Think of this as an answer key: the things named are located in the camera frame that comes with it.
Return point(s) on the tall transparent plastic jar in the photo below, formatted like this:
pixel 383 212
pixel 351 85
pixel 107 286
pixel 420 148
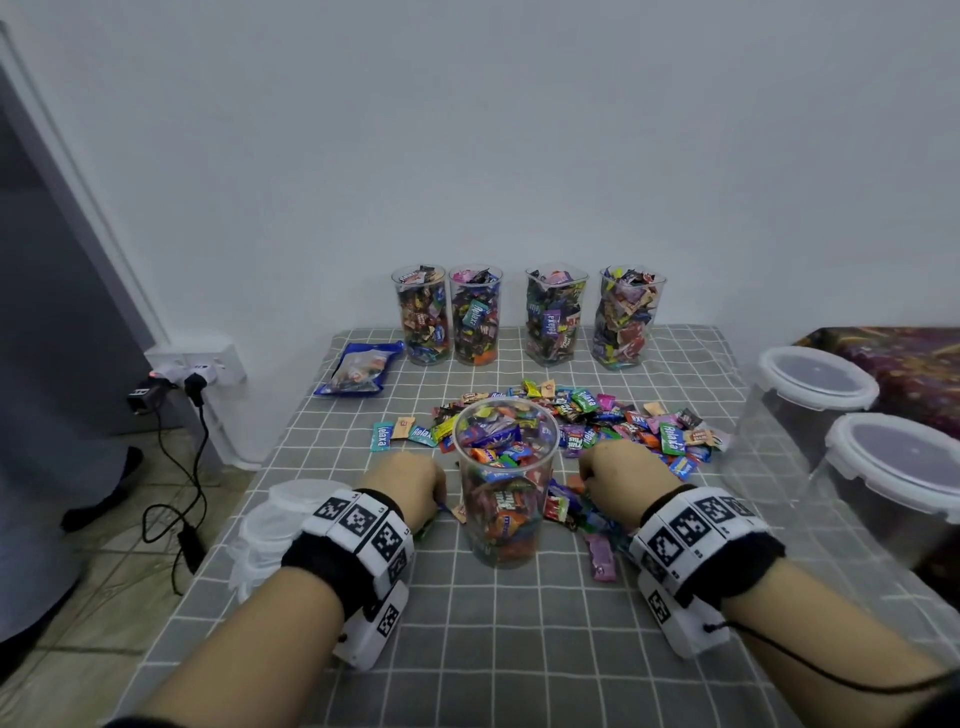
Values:
pixel 477 318

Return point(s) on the dark patterned cloth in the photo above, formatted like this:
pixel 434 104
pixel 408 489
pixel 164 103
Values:
pixel 915 368

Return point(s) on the black marker-tagged wristband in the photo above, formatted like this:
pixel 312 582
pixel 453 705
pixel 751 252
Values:
pixel 348 543
pixel 705 540

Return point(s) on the black marker-tagged left wristband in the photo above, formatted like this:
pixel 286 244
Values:
pixel 348 543

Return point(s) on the black power plug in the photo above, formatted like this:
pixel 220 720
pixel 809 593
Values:
pixel 147 398

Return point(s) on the person's right forearm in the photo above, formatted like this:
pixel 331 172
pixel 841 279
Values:
pixel 848 645

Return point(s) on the black marker-tagged right wristband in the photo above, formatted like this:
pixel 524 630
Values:
pixel 705 540

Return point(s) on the grey door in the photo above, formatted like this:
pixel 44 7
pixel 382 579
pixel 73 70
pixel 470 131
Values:
pixel 75 285

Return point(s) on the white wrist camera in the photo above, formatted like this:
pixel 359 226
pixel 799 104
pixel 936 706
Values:
pixel 372 627
pixel 678 623

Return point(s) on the person's left forearm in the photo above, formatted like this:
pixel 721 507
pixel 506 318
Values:
pixel 248 653

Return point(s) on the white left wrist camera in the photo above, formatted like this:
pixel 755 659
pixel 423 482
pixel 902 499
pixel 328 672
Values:
pixel 372 627

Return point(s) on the pile of colourful candies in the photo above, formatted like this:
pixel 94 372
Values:
pixel 645 428

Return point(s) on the person's right hand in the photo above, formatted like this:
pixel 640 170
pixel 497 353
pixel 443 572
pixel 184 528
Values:
pixel 627 477

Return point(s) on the blue snack packet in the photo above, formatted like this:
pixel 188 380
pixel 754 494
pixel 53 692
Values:
pixel 360 369

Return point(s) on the white wall socket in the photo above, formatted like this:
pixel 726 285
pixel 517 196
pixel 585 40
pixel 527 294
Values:
pixel 195 362

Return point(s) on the small transparent plastic jar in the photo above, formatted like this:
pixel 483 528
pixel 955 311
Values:
pixel 629 315
pixel 557 315
pixel 422 315

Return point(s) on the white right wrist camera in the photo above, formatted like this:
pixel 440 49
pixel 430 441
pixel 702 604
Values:
pixel 678 623

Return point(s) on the person's left hand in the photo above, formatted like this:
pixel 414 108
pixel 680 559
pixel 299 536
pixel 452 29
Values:
pixel 408 483

